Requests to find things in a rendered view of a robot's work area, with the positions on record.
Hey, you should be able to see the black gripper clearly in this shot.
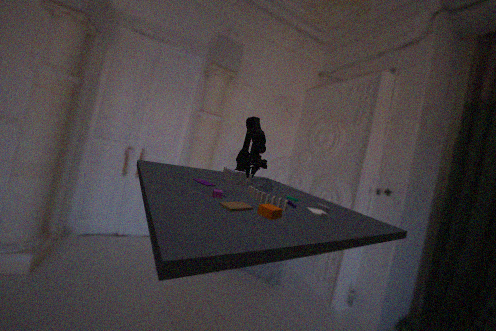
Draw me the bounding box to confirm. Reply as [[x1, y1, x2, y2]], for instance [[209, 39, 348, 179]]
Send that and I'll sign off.
[[237, 152, 267, 178]]

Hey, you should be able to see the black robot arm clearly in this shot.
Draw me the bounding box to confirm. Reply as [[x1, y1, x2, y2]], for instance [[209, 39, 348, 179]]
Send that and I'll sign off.
[[235, 117, 267, 172]]

